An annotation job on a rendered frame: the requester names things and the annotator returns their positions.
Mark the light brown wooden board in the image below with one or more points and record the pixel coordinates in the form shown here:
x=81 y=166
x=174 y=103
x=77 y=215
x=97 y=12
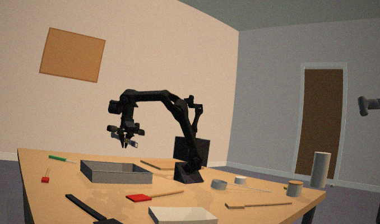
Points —
x=160 y=165

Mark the white short cylinder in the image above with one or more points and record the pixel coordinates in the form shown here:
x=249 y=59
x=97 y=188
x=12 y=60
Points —
x=240 y=180

